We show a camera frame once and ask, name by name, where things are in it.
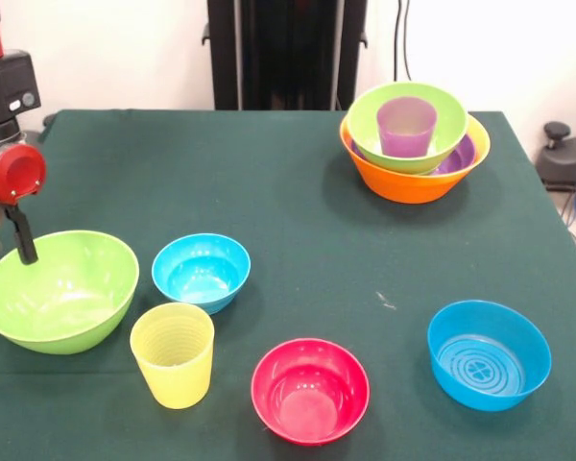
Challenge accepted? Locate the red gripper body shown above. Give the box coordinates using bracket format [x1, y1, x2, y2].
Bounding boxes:
[0, 143, 48, 208]

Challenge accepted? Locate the large orange bowl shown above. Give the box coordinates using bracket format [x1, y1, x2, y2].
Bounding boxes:
[339, 112, 492, 206]

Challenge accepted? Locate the small light blue bowl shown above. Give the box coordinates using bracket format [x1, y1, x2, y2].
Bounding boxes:
[151, 232, 252, 316]

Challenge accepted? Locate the blue bowl with ribbed bottom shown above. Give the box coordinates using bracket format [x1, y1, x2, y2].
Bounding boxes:
[427, 300, 553, 413]

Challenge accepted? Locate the purple cup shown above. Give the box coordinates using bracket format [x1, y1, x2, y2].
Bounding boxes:
[376, 96, 438, 158]

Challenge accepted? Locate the red bowl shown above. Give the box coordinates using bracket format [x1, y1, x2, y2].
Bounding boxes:
[251, 338, 372, 447]

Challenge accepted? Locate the purple bowl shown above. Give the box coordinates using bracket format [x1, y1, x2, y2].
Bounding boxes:
[349, 133, 477, 177]

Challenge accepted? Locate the dark green tablecloth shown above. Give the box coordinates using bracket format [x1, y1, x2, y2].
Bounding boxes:
[0, 109, 576, 461]

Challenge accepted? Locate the black hanging cable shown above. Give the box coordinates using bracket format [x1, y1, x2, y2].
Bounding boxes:
[391, 0, 414, 85]

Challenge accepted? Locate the yellow ribbed cup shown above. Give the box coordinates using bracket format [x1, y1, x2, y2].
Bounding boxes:
[130, 302, 216, 410]

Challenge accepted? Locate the large green bowl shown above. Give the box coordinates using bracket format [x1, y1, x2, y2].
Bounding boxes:
[346, 82, 470, 175]
[0, 230, 140, 355]

